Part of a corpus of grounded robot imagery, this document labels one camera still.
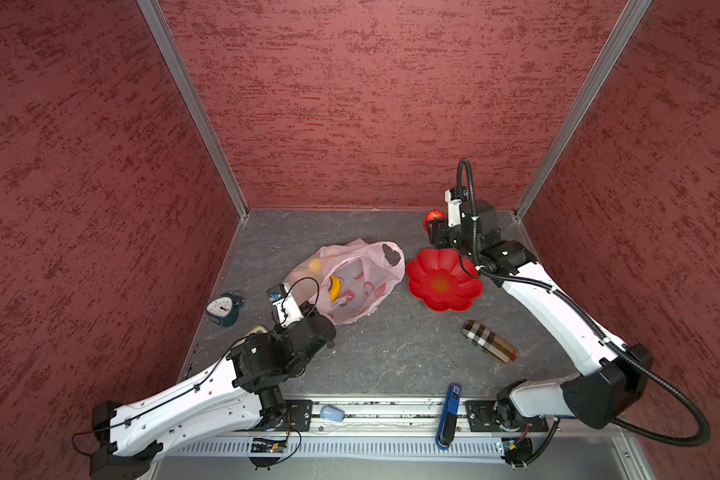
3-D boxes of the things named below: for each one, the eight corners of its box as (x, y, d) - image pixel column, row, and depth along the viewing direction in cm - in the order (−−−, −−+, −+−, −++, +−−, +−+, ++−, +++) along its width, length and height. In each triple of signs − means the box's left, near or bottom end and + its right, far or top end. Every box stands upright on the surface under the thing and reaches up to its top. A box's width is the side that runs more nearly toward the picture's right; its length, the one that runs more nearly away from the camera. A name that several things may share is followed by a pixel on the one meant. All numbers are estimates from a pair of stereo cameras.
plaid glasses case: (457, 332, 90) (460, 328, 88) (466, 319, 93) (468, 315, 91) (508, 367, 84) (512, 364, 81) (515, 352, 86) (519, 348, 84)
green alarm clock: (206, 318, 93) (199, 311, 89) (227, 294, 99) (221, 286, 95) (230, 330, 91) (223, 323, 87) (249, 304, 96) (245, 297, 92)
